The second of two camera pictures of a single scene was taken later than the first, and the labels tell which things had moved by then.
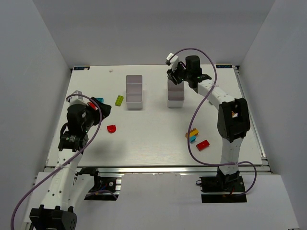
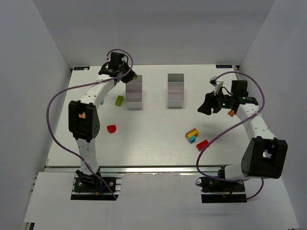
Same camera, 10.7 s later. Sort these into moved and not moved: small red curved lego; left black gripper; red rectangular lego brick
Moved: left black gripper
Not moved: small red curved lego; red rectangular lego brick
